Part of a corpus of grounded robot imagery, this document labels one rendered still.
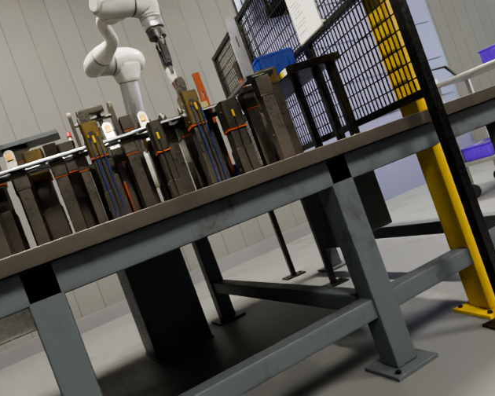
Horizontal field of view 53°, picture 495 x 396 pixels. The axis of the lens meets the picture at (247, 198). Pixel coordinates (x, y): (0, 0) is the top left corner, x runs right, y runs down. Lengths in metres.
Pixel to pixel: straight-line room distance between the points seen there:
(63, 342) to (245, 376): 0.46
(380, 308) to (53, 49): 3.87
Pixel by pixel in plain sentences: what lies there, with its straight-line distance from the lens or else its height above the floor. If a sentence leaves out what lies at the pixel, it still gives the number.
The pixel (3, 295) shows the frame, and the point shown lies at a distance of 1.21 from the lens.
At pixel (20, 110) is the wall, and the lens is 4.60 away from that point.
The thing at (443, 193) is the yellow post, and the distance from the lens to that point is 1.77.
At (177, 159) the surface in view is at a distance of 1.93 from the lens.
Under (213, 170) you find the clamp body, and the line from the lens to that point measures 1.72.
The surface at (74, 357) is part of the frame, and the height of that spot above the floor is 0.44.
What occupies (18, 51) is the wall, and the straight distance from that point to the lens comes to 4.77.
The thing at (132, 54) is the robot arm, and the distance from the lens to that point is 2.76.
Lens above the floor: 0.66
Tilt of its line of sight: 1 degrees down
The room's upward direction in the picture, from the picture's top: 20 degrees counter-clockwise
